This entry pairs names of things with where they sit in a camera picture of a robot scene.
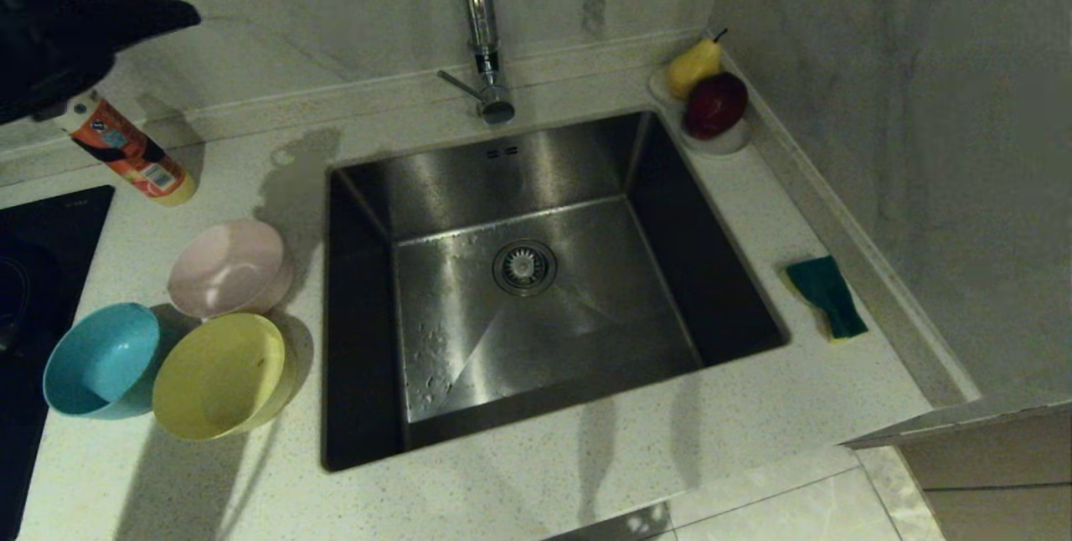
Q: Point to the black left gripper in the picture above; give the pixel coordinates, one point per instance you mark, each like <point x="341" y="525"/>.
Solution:
<point x="33" y="47"/>

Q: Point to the orange label dish soap bottle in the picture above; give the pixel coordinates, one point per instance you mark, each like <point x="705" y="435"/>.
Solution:
<point x="130" y="156"/>

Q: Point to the stainless steel sink basin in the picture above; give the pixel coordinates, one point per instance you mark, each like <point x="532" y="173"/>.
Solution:
<point x="586" y="323"/>

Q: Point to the green and yellow sponge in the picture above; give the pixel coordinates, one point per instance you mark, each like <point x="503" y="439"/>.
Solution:
<point x="827" y="294"/>

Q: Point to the pink plastic bowl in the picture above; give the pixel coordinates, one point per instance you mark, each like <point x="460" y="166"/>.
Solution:
<point x="226" y="269"/>

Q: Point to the black induction cooktop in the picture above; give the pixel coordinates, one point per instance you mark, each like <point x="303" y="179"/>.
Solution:
<point x="33" y="273"/>

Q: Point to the blue plastic bowl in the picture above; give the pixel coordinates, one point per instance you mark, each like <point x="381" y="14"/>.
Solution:
<point x="100" y="361"/>

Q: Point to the chrome faucet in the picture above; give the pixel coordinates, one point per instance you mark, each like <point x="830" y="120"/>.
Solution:
<point x="481" y="13"/>

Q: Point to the yellow plastic bowl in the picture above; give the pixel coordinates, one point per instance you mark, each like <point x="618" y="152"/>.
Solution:
<point x="218" y="378"/>

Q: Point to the round metal drain strainer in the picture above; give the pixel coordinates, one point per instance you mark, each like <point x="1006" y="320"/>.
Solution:
<point x="524" y="268"/>

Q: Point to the yellow pear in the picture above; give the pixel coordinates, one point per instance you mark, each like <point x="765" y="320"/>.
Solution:
<point x="693" y="65"/>

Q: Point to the dark red apple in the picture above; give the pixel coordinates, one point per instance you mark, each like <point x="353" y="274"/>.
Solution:
<point x="716" y="104"/>

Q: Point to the small white dish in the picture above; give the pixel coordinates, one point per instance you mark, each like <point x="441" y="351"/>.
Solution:
<point x="727" y="144"/>

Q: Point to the beige wooden cabinet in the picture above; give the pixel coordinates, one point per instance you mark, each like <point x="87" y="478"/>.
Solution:
<point x="997" y="466"/>

